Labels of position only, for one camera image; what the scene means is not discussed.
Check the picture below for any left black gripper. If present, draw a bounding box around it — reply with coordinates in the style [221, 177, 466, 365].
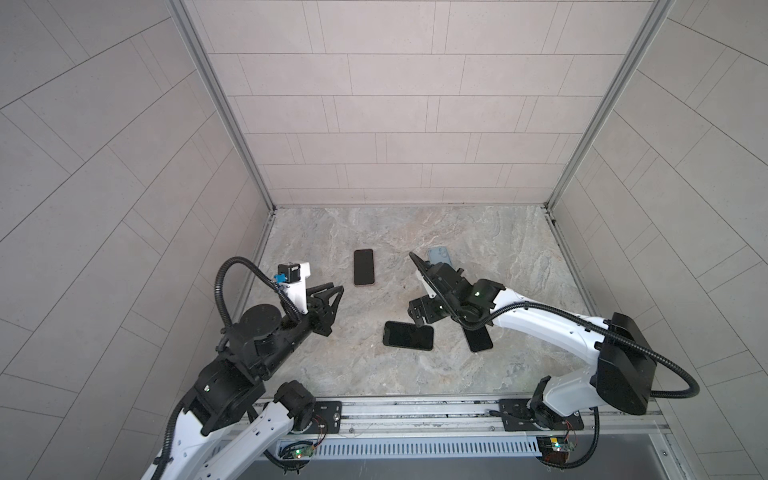
[252, 282, 345, 378]

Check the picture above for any light blue phone case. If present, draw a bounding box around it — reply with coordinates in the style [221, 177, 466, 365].
[427, 246, 453, 266]

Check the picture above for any purple phone black screen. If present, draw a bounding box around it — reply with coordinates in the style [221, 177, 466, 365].
[353, 249, 375, 286]

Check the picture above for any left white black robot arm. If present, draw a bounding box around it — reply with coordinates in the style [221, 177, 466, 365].
[144, 283, 344, 479]

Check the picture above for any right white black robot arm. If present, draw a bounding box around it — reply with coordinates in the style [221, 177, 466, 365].
[408, 253, 657, 430]

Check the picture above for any left green circuit board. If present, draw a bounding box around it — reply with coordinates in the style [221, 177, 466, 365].
[279, 440, 317, 461]

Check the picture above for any green circuit board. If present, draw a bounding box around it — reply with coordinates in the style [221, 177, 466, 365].
[536, 436, 578, 465]
[279, 440, 317, 461]

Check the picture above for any right green circuit board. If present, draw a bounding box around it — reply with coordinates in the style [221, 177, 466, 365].
[536, 436, 578, 465]

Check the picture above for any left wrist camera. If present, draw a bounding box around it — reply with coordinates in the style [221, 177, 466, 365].
[274, 262, 311, 314]

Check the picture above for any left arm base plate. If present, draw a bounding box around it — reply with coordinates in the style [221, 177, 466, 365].
[302, 401, 343, 435]

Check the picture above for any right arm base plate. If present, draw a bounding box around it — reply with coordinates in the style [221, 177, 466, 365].
[497, 399, 584, 432]

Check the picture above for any left black corrugated cable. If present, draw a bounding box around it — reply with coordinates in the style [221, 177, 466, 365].
[149, 256, 304, 480]

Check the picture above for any black corrugated cable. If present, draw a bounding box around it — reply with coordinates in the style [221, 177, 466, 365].
[452, 299, 701, 400]
[149, 256, 304, 480]

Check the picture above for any aluminium mounting rail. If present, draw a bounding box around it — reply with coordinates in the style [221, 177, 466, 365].
[179, 392, 673, 445]

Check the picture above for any right black corrugated cable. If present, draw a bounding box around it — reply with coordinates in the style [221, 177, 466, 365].
[452, 299, 701, 400]

